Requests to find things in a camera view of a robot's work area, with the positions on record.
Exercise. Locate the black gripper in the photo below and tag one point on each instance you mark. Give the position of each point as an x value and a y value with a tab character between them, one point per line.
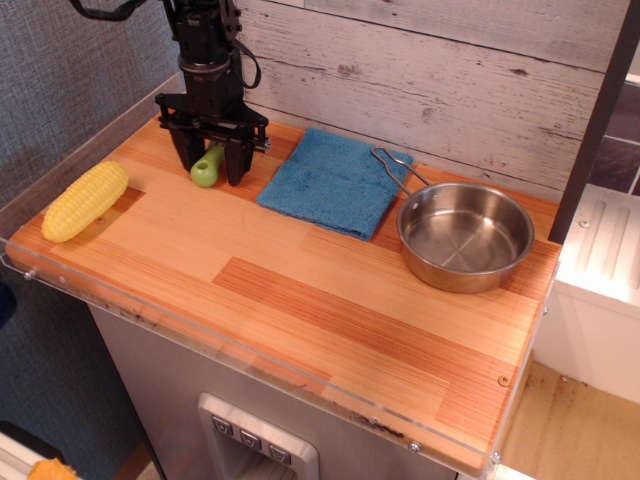
213	107

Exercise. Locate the green handled grey spatula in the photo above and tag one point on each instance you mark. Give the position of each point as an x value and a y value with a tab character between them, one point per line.
205	172

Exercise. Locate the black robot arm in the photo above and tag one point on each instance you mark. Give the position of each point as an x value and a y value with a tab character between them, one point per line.
206	32

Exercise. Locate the blue rag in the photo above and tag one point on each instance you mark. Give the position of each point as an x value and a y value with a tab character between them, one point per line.
333	182

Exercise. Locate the silver pot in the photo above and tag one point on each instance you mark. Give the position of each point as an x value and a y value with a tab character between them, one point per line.
460	237

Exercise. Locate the yellow toy corn cob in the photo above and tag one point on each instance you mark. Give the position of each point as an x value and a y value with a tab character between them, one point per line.
84	201

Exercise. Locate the grey toy fridge cabinet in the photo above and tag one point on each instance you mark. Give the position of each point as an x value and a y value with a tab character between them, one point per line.
166	382

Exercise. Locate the silver dispenser panel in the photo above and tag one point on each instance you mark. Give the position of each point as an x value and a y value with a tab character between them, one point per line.
255	440

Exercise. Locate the orange object bottom left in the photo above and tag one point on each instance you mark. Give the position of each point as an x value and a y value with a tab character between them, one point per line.
51	469

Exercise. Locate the dark right shelf post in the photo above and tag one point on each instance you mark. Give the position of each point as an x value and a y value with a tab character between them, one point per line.
618	68

